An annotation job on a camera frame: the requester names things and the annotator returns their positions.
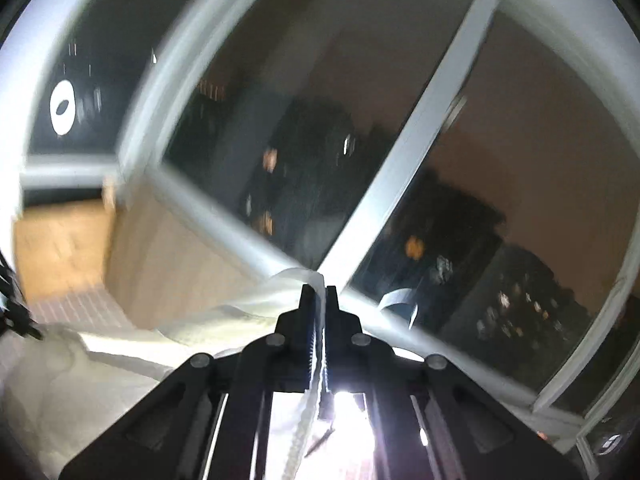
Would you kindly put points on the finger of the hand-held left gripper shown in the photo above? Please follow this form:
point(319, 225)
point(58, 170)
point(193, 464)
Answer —
point(15, 305)

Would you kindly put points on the light wooden wall panel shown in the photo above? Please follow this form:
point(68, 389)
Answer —
point(165, 270)

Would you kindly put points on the pine wood board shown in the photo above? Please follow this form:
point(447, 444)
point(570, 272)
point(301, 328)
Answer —
point(55, 250)

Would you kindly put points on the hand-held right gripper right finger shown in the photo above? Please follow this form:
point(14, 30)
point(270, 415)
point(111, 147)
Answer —
point(337, 330)

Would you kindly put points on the white window frame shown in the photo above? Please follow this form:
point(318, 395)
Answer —
point(440, 105)

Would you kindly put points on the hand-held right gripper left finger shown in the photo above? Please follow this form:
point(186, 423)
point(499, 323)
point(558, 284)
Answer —
point(305, 330)

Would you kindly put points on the beige plaid table cloth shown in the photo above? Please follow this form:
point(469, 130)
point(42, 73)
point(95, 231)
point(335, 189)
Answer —
point(75, 307)

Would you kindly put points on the white shirt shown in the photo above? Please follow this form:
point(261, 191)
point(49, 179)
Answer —
point(100, 385)

